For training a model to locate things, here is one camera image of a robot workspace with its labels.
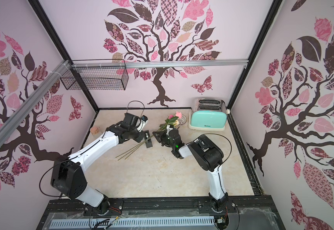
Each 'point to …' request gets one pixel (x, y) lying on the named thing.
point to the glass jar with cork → (94, 131)
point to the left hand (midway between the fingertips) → (140, 135)
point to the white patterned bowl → (182, 120)
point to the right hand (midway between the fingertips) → (151, 131)
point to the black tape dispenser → (149, 143)
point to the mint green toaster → (209, 114)
